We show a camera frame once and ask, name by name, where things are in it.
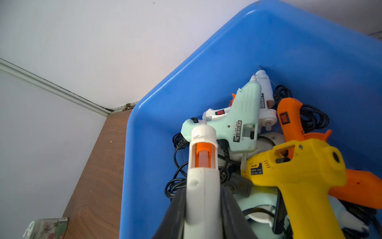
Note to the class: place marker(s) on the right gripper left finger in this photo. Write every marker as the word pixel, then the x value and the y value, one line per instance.
pixel 172 225

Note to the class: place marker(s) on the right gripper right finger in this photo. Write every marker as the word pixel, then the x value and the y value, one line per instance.
pixel 234 224

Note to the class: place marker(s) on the yellow glue gun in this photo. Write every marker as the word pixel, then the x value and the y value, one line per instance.
pixel 309 210

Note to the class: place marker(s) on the small mint glue gun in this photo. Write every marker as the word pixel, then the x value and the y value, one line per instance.
pixel 238 124

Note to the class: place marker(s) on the small white glue gun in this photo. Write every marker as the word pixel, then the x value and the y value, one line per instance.
pixel 267 115

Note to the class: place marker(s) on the orange glue gun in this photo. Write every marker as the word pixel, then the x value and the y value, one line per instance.
pixel 354 186

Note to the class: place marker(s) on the large white glue gun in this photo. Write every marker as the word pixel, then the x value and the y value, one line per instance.
pixel 345 219

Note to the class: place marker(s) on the blue plastic storage box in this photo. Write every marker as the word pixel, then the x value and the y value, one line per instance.
pixel 325 65

